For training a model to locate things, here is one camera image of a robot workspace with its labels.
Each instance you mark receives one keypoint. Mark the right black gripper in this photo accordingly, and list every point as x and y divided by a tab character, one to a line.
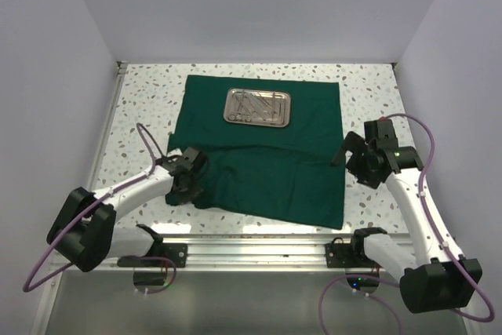
355	143

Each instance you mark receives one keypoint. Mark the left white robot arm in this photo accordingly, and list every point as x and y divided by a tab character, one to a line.
86	229

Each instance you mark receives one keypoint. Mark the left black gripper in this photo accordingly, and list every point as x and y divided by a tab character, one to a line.
194	191

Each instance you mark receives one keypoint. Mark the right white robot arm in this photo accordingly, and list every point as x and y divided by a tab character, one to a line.
436	275

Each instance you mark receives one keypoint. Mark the steel surgical instruments pile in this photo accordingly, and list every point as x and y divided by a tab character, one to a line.
255	109

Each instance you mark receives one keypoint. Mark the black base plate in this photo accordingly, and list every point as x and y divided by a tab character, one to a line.
341	255
172	254

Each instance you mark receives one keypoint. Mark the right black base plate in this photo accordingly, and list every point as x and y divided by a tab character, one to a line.
341	255

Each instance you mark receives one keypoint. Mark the aluminium rail frame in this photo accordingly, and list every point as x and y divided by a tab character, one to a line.
244	275

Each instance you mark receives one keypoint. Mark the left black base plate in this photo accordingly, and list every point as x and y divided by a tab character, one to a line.
172	254

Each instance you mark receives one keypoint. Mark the stainless steel instrument tray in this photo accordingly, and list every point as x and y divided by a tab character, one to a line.
257	108

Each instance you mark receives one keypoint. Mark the green surgical cloth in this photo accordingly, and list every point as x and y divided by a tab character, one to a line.
277	173

